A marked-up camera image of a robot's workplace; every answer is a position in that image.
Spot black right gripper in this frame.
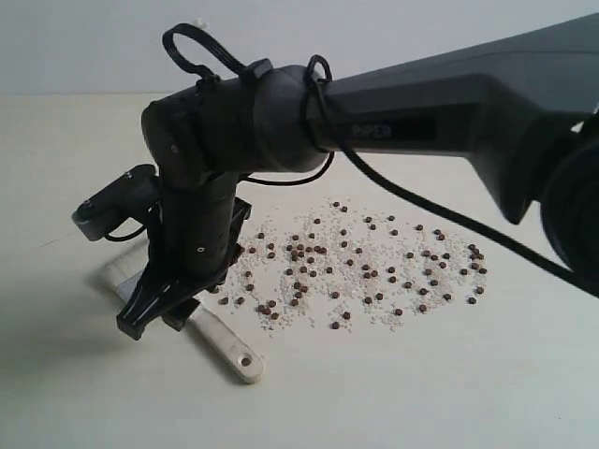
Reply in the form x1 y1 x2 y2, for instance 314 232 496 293
116 173 239 340

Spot white wooden paint brush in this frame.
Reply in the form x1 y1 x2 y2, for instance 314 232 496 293
96 240 266 384

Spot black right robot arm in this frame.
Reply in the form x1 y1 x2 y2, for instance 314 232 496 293
116 14 598 339

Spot brown beans and rice grains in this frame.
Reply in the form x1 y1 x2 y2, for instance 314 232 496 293
202 201 489 336

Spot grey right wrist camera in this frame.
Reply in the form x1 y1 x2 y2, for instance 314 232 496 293
71 164 159 242

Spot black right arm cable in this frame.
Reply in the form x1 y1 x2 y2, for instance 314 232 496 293
161 22 599 300

